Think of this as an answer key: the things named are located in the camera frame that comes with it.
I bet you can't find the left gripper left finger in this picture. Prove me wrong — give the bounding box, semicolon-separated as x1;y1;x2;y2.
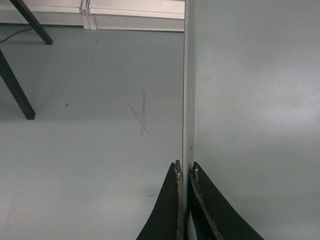
137;160;184;240

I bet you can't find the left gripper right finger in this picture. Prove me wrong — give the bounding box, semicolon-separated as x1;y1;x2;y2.
189;162;262;240

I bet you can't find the grey silver serving tray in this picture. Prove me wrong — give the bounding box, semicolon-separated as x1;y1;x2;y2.
185;0;320;240

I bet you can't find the white metal shelf unit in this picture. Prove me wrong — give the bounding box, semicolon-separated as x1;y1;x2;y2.
0;0;186;33

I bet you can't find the black table leg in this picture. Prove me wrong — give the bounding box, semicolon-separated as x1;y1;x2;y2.
0;51;36;120
10;0;53;45

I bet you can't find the black table leg far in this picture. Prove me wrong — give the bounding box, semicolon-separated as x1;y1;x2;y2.
10;0;53;45

